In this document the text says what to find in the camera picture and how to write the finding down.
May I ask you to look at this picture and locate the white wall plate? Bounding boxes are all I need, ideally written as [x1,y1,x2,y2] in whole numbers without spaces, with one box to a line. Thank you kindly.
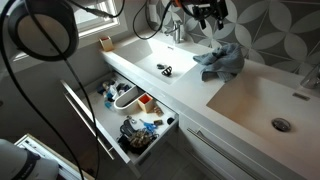
[147,3,158,24]

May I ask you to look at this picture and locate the black sink drain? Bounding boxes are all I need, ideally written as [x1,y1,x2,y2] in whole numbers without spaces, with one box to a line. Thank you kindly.
[161,65,174,78]

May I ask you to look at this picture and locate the white oval dish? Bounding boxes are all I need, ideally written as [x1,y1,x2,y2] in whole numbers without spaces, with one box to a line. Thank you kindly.
[113,84,148,116]

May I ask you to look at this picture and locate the orange black camera mount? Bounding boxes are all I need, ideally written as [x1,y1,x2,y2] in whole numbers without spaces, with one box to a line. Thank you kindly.
[171,0,194,11]

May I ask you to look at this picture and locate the wooden box orange inside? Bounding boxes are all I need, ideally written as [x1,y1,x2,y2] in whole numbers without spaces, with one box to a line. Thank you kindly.
[137,92,156,114]

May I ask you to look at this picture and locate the blue knitted towel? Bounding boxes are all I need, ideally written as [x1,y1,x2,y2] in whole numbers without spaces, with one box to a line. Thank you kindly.
[192,42,246,84]

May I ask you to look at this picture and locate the chrome sink drain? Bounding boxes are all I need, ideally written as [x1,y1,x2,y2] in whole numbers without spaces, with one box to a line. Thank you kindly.
[270,117,293,134]

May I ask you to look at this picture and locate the chrome faucet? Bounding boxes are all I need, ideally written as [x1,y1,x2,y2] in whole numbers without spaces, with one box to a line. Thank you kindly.
[299,63,320,90]
[164,19,186,45]

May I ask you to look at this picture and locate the camouflage fabric scrunchie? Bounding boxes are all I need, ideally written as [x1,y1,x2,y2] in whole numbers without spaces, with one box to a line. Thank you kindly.
[128,128,153,150]

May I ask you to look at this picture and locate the closed white vanity drawer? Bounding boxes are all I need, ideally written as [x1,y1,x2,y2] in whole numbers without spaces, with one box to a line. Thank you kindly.
[178,113,301,180]

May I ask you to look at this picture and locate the small wooden cup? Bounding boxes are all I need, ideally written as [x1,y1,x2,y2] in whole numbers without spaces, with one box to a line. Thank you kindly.
[99,35,116,53]

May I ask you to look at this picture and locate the small metal scissors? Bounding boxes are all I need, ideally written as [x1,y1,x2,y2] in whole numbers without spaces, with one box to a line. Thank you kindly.
[126,115,139,126]

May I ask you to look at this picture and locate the blue handled scissors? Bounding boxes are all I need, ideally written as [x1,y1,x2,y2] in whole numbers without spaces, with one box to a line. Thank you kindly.
[139,118,160,135]

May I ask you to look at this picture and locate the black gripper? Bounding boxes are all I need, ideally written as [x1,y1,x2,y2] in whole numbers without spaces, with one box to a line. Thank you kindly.
[190,0,230,31]

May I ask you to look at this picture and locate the steel drawer handle bar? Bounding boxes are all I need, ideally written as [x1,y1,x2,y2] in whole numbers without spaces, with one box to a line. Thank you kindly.
[64,92,116,161]
[186,127,264,180]

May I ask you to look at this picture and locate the white rectangular sink basin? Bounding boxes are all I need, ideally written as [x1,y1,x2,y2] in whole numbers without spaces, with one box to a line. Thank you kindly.
[111,34,206,86]
[206,71,320,171]

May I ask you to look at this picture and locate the white framed window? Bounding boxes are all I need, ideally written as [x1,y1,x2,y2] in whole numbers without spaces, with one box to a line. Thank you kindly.
[73,0,121,36]

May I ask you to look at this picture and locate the beige twine bundle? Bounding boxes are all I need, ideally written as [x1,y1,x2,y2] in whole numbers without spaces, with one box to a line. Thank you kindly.
[152,105,165,118]

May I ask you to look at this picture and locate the open white vanity drawer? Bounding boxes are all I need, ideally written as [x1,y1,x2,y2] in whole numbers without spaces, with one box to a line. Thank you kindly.
[60,71,180,167]

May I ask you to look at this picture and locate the wood framed robot platform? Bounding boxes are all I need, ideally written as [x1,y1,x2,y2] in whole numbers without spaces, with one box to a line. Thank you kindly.
[14,133,97,180]

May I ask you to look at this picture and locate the dark blue pouch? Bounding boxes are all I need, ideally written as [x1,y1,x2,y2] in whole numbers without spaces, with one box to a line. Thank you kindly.
[96,85,107,96]

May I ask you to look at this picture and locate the white window sill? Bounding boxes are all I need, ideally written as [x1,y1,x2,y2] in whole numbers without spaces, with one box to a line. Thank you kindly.
[9,19,129,73]

